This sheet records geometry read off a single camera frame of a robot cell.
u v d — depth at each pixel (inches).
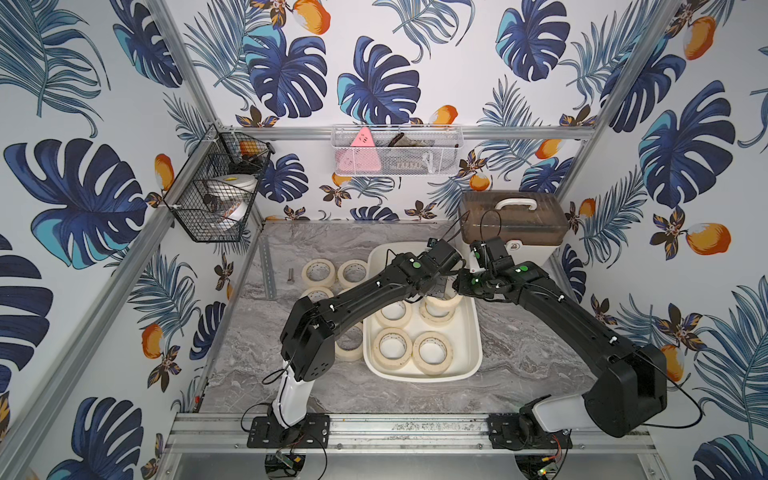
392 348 34.4
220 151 36.0
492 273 23.9
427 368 32.3
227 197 35.5
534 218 36.3
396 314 37.0
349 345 35.1
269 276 41.0
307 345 18.7
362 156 35.5
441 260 24.7
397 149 36.4
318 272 41.8
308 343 18.6
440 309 33.5
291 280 40.7
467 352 34.0
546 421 24.4
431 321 35.9
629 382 15.9
